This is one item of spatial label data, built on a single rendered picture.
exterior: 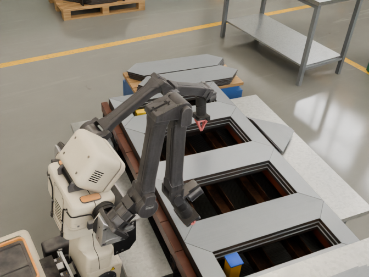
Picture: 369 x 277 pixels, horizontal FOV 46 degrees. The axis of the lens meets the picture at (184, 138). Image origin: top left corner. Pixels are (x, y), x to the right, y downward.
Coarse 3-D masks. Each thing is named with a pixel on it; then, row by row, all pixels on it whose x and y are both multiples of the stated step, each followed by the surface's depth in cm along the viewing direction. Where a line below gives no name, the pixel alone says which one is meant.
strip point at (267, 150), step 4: (256, 144) 244; (260, 144) 245; (264, 144) 245; (260, 148) 241; (264, 148) 242; (268, 148) 242; (272, 148) 242; (264, 152) 239; (268, 152) 239; (268, 156) 236
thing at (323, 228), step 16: (192, 96) 287; (192, 128) 258; (208, 128) 262; (240, 128) 257; (208, 176) 222; (224, 176) 226; (272, 176) 231; (288, 192) 219; (304, 224) 199; (320, 224) 201; (256, 240) 191; (272, 240) 194; (336, 240) 193; (224, 256) 185
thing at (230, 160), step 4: (220, 148) 239; (224, 148) 239; (228, 148) 240; (220, 152) 236; (224, 152) 237; (228, 152) 237; (220, 156) 234; (224, 156) 234; (228, 156) 234; (232, 156) 234; (224, 160) 231; (228, 160) 231; (232, 160) 231; (236, 160) 231; (228, 164) 229; (232, 164) 229; (236, 164) 229; (240, 164) 229; (232, 168) 226
